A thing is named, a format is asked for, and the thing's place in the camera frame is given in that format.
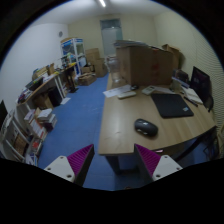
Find shelf unit with books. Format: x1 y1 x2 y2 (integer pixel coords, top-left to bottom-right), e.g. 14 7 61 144
0 99 58 166

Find clear plastic jug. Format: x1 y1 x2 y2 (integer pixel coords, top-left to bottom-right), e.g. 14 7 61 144
108 56 125 83

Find stacked cardboard boxes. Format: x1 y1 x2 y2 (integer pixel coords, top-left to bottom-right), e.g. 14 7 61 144
78 47 108 87

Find open cardboard box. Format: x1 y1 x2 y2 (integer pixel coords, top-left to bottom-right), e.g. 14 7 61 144
161 43 183 70

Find black computer mouse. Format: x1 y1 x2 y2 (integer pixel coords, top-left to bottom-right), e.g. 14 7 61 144
134 118 159 137

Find black framed screen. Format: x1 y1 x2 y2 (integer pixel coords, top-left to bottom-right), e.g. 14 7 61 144
189 66 212 104

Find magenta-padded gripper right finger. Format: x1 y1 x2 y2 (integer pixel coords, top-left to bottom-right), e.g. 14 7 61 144
134 143 183 185

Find black mouse pad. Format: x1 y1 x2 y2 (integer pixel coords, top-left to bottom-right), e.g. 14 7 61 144
150 92 195 119

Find small white flat box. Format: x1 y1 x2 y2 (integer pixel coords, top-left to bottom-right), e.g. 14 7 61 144
117 90 137 100

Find large cardboard box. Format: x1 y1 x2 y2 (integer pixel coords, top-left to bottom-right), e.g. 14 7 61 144
115 39 174 87

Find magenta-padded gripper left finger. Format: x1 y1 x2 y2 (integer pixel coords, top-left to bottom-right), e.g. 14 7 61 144
43 143 96 187

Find blue white display cabinet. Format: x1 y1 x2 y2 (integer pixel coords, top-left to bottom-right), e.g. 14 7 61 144
60 37 87 76

